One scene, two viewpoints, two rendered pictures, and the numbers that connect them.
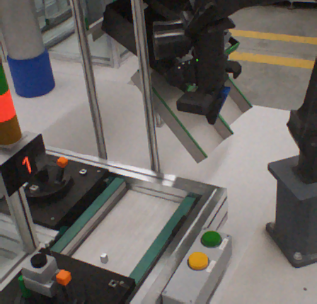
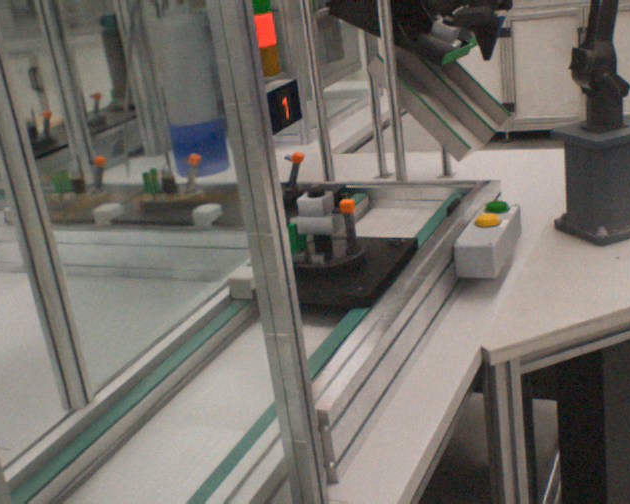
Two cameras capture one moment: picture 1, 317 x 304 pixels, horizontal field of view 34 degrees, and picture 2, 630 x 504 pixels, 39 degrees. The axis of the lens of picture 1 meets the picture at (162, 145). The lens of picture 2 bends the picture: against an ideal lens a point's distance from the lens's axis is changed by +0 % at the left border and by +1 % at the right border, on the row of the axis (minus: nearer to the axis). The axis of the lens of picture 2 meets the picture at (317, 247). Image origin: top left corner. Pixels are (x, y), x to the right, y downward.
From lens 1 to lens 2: 0.79 m
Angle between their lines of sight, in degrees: 14
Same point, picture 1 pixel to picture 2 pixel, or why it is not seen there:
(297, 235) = (598, 203)
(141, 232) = (403, 230)
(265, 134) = (527, 168)
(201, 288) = (498, 236)
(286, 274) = (591, 252)
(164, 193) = (421, 200)
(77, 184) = not seen: hidden behind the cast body
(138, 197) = (387, 211)
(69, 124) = not seen: hidden behind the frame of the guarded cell
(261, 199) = (540, 209)
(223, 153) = not seen: hidden behind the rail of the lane
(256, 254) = (549, 244)
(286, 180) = (577, 134)
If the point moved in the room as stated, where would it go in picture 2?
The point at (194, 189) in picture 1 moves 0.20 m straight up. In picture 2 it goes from (460, 185) to (452, 86)
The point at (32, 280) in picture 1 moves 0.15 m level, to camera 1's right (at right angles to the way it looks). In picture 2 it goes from (309, 216) to (401, 201)
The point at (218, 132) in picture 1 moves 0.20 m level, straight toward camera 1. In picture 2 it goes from (475, 136) to (491, 160)
